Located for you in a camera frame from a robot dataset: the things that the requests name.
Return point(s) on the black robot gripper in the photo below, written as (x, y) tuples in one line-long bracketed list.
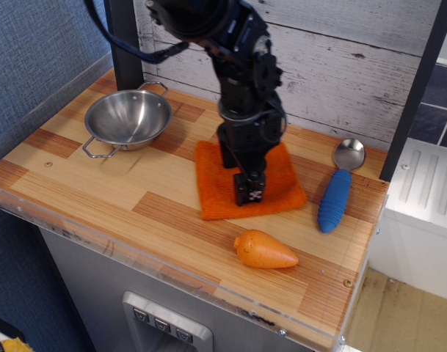
[(244, 141)]

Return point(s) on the orange knitted cloth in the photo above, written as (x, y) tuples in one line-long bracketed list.
[(216, 188)]

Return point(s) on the stainless steel bowl with handles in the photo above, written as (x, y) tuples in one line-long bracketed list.
[(127, 120)]

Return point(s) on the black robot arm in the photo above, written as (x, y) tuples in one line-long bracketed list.
[(236, 38)]

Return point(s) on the clear acrylic table edge guard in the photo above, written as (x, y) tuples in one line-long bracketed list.
[(310, 301)]

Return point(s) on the orange plastic carrot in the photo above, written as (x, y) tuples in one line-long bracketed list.
[(258, 249)]

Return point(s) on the silver dispenser panel with buttons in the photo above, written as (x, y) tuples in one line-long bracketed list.
[(154, 327)]

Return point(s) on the white ribbed side counter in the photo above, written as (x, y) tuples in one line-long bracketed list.
[(410, 244)]

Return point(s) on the yellow object bottom left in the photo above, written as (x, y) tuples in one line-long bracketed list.
[(15, 345)]

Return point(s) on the spoon with blue handle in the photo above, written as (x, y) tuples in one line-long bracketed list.
[(348, 156)]

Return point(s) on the black right vertical post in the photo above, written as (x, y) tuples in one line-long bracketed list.
[(425, 69)]

